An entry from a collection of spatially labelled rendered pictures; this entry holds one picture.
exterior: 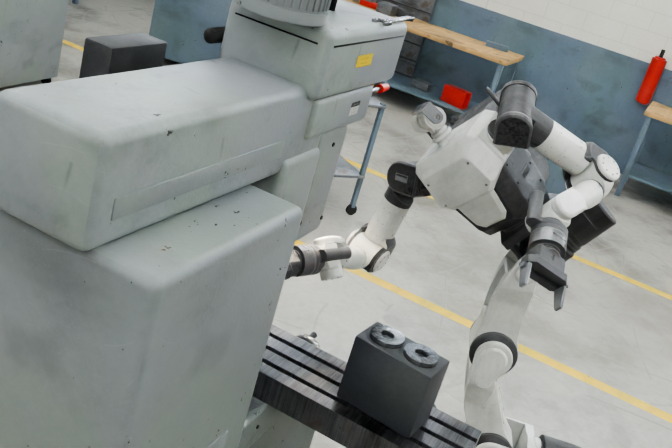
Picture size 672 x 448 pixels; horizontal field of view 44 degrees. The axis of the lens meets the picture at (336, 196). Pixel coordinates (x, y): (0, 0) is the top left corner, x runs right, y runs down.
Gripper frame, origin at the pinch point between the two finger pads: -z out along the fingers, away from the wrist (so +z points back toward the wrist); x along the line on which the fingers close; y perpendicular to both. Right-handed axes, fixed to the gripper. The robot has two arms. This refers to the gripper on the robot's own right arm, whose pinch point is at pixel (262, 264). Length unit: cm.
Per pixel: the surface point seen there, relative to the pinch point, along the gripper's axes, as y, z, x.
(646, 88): 20, 683, -274
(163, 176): -47, -62, 41
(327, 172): -31.0, 5.5, 8.4
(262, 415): 32.7, -4.9, 21.1
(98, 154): -54, -77, 47
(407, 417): 17, 15, 50
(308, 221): -18.0, 2.5, 9.8
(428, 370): 4, 18, 49
